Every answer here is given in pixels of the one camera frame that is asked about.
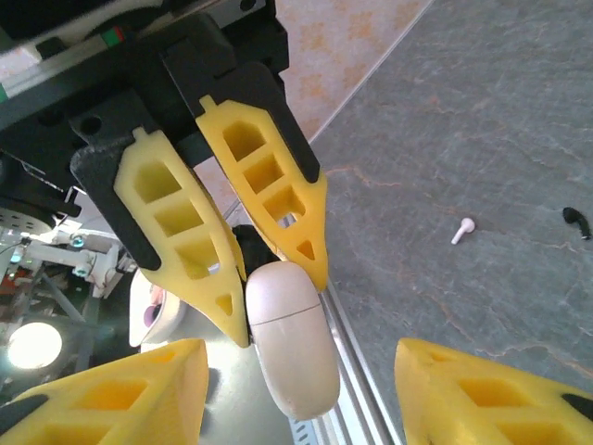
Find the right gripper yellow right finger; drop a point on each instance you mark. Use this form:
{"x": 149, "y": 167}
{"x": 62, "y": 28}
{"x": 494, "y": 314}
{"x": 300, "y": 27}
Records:
{"x": 486, "y": 403}

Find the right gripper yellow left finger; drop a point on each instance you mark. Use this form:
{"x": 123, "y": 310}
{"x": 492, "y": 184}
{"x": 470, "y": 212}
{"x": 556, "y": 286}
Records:
{"x": 116, "y": 403}

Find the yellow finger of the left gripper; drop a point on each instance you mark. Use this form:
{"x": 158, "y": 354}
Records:
{"x": 139, "y": 218}
{"x": 296, "y": 139}

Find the white earbud charging case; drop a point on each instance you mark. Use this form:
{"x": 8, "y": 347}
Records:
{"x": 292, "y": 338}

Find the white machine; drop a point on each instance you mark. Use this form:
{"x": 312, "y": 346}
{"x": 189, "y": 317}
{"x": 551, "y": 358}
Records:
{"x": 69, "y": 252}

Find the white rounded object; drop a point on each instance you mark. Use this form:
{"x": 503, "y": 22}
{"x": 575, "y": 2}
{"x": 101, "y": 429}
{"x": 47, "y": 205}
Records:
{"x": 157, "y": 306}

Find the round bright lamp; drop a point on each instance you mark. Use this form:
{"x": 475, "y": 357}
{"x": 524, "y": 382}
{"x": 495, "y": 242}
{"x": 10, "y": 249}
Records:
{"x": 34, "y": 345}

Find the long aluminium table rail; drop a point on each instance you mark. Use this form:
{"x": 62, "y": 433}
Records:
{"x": 357, "y": 371}

